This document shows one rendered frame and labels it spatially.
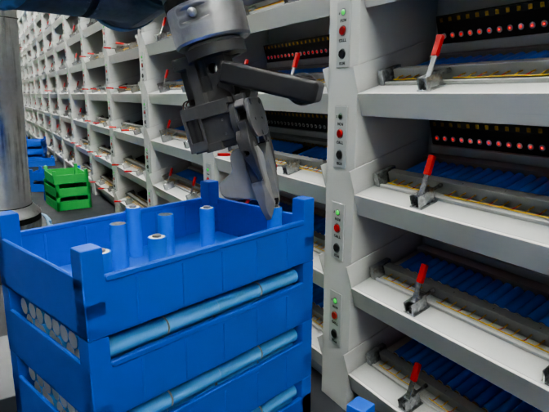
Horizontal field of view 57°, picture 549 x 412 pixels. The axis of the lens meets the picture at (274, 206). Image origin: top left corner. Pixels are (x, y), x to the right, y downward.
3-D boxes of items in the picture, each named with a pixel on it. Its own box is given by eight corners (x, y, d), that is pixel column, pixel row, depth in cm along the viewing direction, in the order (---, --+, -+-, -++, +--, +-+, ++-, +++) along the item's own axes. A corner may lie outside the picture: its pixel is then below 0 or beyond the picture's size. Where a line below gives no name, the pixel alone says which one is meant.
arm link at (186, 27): (251, 1, 62) (225, -15, 52) (261, 42, 62) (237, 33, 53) (185, 24, 64) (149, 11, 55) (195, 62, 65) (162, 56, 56)
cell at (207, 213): (207, 259, 62) (205, 208, 61) (198, 256, 64) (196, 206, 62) (218, 256, 64) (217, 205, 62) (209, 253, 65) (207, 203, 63)
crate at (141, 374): (95, 427, 44) (88, 343, 42) (9, 349, 57) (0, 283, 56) (313, 318, 65) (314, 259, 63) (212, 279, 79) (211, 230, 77)
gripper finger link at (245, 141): (256, 181, 61) (239, 111, 60) (270, 178, 61) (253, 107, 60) (244, 185, 57) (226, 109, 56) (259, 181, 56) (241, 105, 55)
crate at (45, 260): (88, 343, 42) (80, 252, 40) (0, 283, 56) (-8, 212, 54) (314, 259, 63) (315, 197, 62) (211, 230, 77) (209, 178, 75)
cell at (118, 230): (105, 223, 54) (109, 280, 55) (114, 226, 53) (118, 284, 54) (121, 220, 55) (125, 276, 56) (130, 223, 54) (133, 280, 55)
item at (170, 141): (207, 167, 169) (194, 127, 164) (153, 150, 220) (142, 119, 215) (257, 146, 177) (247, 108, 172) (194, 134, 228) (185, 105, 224)
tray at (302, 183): (330, 206, 110) (320, 165, 106) (217, 170, 161) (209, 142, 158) (397, 173, 118) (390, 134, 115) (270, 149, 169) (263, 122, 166)
